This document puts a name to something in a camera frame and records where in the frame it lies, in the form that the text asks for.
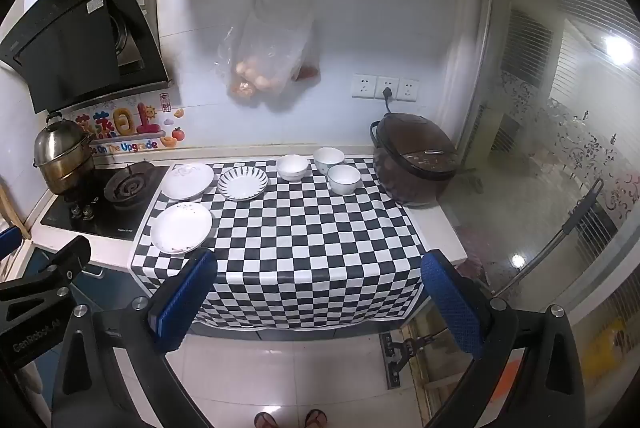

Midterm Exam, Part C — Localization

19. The wide white patterned bowl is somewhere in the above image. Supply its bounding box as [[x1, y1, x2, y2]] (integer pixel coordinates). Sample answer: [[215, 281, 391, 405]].
[[276, 155, 309, 182]]

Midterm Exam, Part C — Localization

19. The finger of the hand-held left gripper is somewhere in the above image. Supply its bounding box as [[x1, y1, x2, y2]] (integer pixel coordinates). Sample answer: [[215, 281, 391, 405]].
[[0, 235, 93, 317], [0, 225, 25, 261]]

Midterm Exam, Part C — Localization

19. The clear plastic bag of eggs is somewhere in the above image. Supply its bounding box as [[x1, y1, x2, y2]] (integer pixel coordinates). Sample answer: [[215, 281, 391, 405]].
[[215, 0, 317, 106]]

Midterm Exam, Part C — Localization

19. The brown rice cooker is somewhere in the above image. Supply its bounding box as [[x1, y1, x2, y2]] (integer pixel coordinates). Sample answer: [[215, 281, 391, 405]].
[[370, 112, 458, 209]]

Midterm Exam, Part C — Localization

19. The black range hood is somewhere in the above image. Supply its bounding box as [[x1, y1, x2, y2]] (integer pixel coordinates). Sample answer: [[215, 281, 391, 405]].
[[0, 0, 171, 113]]

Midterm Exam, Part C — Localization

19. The white floral plate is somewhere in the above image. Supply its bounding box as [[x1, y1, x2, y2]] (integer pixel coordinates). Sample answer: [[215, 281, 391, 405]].
[[161, 162, 216, 201]]

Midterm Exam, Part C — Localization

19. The plastic bag with red contents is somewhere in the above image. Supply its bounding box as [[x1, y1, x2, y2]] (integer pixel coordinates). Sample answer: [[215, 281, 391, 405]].
[[290, 22, 321, 83]]

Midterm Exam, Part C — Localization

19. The white bowl with blue pattern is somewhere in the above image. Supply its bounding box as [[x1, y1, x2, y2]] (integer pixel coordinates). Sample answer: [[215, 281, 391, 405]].
[[313, 147, 346, 176]]

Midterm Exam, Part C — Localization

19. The yellow object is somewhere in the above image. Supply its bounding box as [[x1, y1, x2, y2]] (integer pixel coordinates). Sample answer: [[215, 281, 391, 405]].
[[582, 318, 631, 384]]

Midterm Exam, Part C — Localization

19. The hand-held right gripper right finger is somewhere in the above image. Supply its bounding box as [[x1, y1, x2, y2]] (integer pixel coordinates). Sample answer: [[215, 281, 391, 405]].
[[421, 250, 589, 428]]

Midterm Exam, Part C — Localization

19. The black glass gas stove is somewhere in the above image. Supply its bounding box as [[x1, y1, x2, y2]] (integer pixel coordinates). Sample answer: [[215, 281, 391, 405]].
[[40, 160, 171, 241]]

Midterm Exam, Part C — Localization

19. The colourful wall sticker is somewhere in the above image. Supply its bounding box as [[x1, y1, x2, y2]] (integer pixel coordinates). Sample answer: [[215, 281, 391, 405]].
[[65, 102, 187, 156]]

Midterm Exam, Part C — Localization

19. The flat mop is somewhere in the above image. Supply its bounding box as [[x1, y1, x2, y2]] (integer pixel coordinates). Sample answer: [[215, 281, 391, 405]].
[[379, 178, 606, 390]]

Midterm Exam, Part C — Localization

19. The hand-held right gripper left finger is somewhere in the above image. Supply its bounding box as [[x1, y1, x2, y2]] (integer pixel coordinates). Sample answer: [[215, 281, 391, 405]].
[[50, 248, 221, 428]]

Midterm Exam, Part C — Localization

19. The white plate with black stripes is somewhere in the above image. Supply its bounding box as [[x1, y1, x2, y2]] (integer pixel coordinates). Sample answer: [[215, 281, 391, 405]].
[[217, 167, 268, 201]]

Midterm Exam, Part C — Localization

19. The frosted glass sliding door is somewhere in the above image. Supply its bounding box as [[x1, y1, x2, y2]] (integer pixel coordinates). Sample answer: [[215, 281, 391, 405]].
[[440, 0, 640, 324]]

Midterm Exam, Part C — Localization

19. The black stove burner grate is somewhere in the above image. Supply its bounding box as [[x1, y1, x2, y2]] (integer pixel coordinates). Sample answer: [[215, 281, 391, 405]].
[[104, 162, 157, 209]]

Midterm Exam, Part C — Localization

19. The wooden cutting board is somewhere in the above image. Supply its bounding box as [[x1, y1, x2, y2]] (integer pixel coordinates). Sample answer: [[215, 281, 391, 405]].
[[0, 180, 32, 239]]

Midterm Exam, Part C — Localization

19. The stainless steel steamer pot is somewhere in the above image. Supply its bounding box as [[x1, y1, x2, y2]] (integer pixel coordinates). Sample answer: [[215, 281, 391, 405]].
[[33, 112, 96, 195]]

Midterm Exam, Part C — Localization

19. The black and white checkered cloth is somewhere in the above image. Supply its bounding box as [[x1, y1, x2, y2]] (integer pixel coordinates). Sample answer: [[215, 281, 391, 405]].
[[129, 157, 441, 331]]

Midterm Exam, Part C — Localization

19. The white bowl with dark rim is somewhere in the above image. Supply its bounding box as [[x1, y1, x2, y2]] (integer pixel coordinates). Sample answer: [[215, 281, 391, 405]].
[[327, 165, 362, 196]]

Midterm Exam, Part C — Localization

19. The white speckled plate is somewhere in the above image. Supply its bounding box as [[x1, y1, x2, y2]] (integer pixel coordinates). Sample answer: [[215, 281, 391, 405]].
[[150, 202, 213, 255]]

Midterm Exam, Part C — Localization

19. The blue base cabinet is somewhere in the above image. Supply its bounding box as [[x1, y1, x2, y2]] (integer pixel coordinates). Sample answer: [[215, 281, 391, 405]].
[[30, 248, 151, 324]]

